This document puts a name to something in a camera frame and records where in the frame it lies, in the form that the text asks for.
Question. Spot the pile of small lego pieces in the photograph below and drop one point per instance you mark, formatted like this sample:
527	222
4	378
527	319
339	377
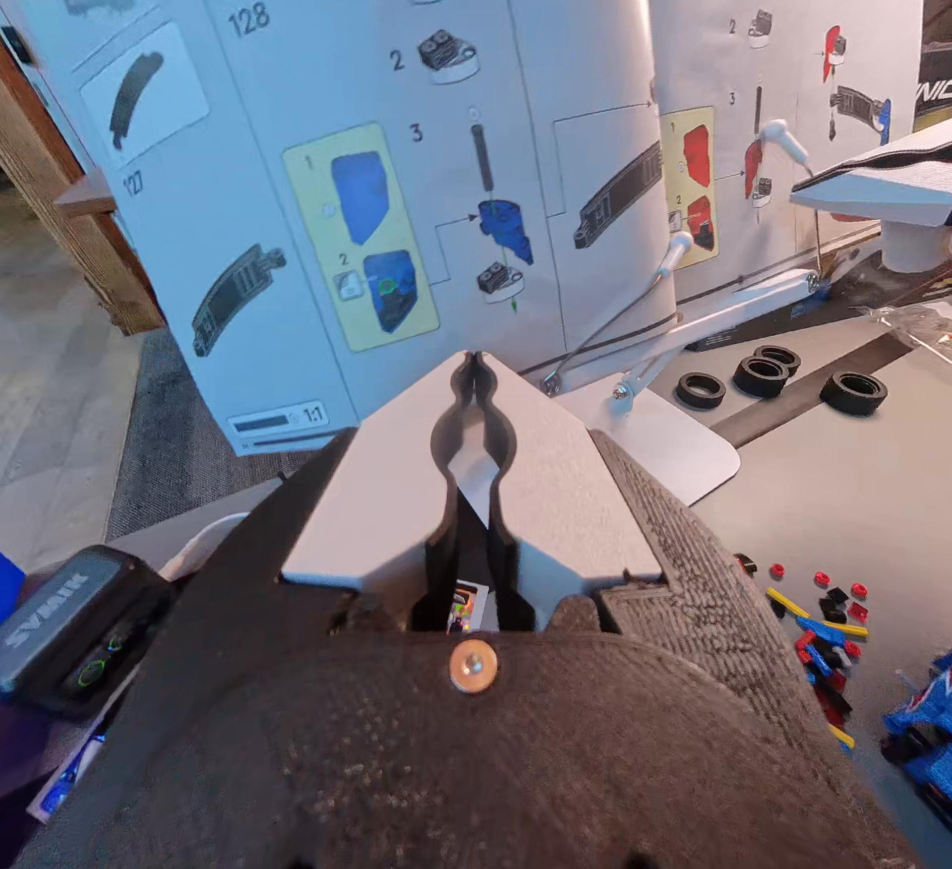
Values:
825	646

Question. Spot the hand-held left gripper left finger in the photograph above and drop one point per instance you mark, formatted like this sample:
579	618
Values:
372	504

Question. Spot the small black wall device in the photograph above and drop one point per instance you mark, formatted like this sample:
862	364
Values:
16	44

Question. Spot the grey rug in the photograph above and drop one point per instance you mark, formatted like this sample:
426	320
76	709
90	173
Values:
186	437

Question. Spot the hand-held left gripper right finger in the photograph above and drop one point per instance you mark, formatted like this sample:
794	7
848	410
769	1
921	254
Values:
565	504

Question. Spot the blue object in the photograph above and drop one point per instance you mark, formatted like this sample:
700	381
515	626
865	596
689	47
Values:
10	586

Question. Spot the wooden frame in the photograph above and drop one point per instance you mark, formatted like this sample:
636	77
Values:
82	236

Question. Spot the red white blue lego car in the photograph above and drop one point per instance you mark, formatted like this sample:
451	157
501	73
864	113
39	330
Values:
922	720

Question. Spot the lego set box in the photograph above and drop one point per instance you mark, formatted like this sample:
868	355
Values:
938	28

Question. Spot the white instruction manual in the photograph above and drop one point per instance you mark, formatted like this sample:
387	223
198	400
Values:
446	28

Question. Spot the black electronic device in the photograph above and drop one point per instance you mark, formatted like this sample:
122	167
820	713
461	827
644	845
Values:
74	631

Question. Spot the black rubber lego tire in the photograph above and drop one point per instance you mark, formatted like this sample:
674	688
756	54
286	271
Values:
785	355
760	376
700	391

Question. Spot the wide black lego tire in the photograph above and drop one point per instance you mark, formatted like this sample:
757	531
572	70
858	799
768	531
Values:
855	393

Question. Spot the clear plastic bag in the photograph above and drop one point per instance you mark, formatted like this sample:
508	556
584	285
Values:
922	326

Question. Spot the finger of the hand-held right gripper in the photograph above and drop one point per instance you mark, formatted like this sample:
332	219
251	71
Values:
938	129
892	196

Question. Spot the white book stand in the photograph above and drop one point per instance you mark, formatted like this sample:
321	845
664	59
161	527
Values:
669	437

